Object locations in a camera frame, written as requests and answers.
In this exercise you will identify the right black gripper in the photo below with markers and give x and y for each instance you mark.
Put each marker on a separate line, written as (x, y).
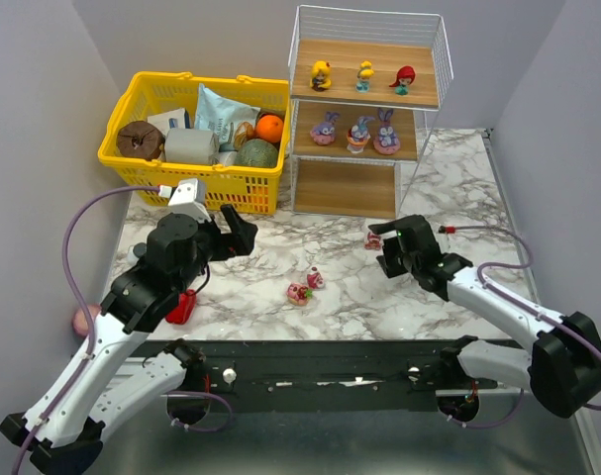
(396, 251)

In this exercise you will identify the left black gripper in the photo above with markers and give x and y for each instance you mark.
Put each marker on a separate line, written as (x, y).
(226, 239)

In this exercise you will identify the red white figure toy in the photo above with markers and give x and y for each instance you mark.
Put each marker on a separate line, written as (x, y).
(373, 241)

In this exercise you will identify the pink bear toy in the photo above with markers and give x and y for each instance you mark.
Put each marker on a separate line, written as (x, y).
(315, 279)

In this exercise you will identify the large purple bunny toy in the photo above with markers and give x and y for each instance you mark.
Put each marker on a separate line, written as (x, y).
(386, 141)

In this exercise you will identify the yellow blue duck toy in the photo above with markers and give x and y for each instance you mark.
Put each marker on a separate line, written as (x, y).
(363, 77)

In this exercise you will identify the red cherry toy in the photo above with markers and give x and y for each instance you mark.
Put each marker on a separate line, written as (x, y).
(404, 77)

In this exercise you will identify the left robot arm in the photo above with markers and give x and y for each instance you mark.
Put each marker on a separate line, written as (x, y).
(66, 429)

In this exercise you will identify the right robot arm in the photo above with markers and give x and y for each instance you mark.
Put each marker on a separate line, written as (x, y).
(558, 356)

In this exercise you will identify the white can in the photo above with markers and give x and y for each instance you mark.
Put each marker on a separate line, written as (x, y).
(227, 158)

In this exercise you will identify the green melon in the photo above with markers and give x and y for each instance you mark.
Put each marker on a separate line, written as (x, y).
(257, 153)

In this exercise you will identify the red bell pepper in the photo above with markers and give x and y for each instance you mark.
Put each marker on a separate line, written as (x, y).
(181, 314)

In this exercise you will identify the white plastic bottle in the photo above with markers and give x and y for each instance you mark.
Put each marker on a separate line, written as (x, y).
(136, 252)

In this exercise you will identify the brown onion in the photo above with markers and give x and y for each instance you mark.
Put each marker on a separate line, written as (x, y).
(244, 132)

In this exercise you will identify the white paper roll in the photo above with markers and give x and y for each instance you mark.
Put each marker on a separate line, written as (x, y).
(191, 146)

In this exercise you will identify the orange fruit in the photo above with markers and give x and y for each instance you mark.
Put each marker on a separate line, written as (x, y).
(269, 128)

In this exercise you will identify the blue snack bag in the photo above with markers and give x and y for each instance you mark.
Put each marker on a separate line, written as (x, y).
(221, 116)

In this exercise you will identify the white blue box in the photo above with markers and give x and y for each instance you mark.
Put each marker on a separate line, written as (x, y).
(174, 119)

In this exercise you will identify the brown chocolate donut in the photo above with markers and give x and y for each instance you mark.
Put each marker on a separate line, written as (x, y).
(140, 140)

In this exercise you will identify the pink ball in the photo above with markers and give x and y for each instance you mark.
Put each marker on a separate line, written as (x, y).
(79, 321)

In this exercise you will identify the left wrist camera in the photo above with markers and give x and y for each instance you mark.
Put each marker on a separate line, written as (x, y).
(188, 198)

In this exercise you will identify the white wire wooden shelf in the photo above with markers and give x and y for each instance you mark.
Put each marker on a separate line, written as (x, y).
(330, 179)

